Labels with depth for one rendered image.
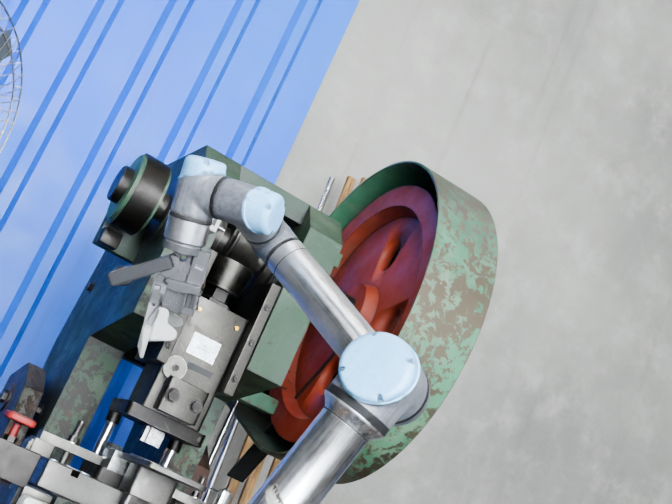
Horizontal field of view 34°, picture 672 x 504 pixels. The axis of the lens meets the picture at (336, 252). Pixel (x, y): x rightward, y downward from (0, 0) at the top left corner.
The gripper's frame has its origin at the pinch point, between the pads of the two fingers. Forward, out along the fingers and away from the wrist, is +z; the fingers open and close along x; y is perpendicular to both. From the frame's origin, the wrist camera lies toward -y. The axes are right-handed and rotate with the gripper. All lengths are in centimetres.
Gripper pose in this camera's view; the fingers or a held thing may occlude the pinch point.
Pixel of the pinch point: (142, 348)
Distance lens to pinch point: 196.5
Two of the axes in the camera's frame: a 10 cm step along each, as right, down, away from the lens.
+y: 9.6, 2.7, 0.8
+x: -0.5, -1.2, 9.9
